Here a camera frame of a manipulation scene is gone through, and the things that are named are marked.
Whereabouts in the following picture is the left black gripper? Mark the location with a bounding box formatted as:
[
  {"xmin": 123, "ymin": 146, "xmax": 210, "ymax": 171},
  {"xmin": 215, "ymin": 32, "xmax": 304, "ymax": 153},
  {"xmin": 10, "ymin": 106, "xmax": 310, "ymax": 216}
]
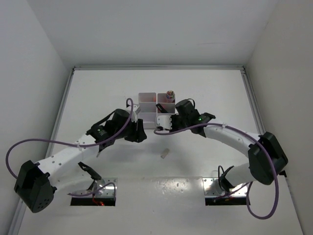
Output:
[{"xmin": 114, "ymin": 117, "xmax": 147, "ymax": 142}]

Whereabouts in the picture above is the green black highlighter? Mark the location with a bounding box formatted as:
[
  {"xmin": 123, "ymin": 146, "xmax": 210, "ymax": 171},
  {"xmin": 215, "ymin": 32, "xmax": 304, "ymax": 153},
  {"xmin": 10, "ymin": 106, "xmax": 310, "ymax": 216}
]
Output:
[{"xmin": 156, "ymin": 103, "xmax": 168, "ymax": 114}]

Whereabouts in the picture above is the clear tube of colored pens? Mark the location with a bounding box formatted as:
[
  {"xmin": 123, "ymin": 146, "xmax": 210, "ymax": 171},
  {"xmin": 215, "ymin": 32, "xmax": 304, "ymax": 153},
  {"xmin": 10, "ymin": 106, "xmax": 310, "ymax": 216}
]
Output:
[{"xmin": 166, "ymin": 90, "xmax": 176, "ymax": 103}]

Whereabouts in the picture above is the grey eraser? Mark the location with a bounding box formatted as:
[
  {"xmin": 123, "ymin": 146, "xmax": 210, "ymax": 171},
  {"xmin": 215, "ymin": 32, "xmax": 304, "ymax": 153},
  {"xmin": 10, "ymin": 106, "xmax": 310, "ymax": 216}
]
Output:
[{"xmin": 160, "ymin": 148, "xmax": 170, "ymax": 159}]

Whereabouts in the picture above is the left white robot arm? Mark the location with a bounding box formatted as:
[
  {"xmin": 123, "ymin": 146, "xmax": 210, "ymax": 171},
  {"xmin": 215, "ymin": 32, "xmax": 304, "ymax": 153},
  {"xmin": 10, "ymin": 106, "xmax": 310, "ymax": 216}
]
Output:
[{"xmin": 14, "ymin": 105, "xmax": 147, "ymax": 213}]

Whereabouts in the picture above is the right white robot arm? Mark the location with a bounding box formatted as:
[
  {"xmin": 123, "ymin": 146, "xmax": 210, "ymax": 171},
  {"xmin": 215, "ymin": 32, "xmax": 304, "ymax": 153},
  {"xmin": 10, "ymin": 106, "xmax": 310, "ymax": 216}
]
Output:
[{"xmin": 172, "ymin": 99, "xmax": 288, "ymax": 192}]

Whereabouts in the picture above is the right white organizer box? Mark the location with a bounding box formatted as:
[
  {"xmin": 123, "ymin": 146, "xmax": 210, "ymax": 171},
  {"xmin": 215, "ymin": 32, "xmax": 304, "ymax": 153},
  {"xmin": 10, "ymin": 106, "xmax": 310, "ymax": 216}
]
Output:
[{"xmin": 156, "ymin": 92, "xmax": 176, "ymax": 116}]

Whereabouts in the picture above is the white organizer box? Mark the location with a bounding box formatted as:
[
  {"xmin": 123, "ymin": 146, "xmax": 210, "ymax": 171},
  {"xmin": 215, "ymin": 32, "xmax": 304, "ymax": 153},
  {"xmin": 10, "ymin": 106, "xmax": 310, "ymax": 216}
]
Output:
[
  {"xmin": 138, "ymin": 93, "xmax": 157, "ymax": 129},
  {"xmin": 156, "ymin": 92, "xmax": 176, "ymax": 116}
]

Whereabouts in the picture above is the left white organizer box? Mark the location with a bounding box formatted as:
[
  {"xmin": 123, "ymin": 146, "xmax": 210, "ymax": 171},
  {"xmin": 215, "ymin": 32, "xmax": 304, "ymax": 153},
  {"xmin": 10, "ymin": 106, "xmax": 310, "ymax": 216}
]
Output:
[{"xmin": 138, "ymin": 93, "xmax": 157, "ymax": 129}]

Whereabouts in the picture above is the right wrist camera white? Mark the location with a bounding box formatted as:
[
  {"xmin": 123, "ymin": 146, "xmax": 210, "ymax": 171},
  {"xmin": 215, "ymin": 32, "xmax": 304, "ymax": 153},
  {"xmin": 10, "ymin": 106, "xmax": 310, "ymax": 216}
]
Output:
[{"xmin": 156, "ymin": 115, "xmax": 172, "ymax": 130}]

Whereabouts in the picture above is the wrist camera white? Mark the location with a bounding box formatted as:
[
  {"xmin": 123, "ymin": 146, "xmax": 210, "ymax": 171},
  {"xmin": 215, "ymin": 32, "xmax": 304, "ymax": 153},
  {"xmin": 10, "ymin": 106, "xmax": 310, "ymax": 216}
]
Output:
[
  {"xmin": 125, "ymin": 104, "xmax": 141, "ymax": 123},
  {"xmin": 156, "ymin": 115, "xmax": 172, "ymax": 130}
]

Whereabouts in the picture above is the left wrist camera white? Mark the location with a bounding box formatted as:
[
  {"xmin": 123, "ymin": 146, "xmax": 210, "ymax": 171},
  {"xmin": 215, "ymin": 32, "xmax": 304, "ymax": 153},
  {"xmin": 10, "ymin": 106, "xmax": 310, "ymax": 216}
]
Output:
[{"xmin": 125, "ymin": 104, "xmax": 141, "ymax": 123}]

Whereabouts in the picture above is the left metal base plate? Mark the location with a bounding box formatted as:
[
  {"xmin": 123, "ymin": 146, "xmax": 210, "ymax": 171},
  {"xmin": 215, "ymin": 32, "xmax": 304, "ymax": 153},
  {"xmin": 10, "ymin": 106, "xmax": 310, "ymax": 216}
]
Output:
[{"xmin": 68, "ymin": 178, "xmax": 118, "ymax": 200}]

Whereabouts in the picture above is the metal base plate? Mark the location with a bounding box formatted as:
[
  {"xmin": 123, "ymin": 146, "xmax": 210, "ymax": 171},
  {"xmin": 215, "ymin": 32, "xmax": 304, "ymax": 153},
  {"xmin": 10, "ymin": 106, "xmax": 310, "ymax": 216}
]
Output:
[
  {"xmin": 202, "ymin": 178, "xmax": 247, "ymax": 199},
  {"xmin": 68, "ymin": 178, "xmax": 118, "ymax": 200}
]

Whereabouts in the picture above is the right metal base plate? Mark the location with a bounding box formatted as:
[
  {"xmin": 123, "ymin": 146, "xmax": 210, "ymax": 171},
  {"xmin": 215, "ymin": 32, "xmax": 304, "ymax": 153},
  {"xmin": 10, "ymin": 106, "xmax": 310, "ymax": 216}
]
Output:
[{"xmin": 202, "ymin": 178, "xmax": 247, "ymax": 199}]

